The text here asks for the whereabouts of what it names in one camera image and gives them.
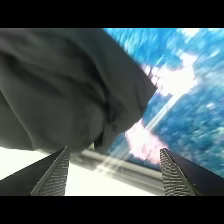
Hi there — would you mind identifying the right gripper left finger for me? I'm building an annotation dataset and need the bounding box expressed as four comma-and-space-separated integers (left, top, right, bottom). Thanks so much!
0, 145, 71, 197

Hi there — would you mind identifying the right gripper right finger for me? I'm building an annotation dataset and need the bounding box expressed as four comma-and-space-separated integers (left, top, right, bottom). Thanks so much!
159, 147, 224, 197

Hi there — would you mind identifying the dark grey garment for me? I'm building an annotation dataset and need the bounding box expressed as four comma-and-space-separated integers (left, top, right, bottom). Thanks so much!
0, 27, 158, 155

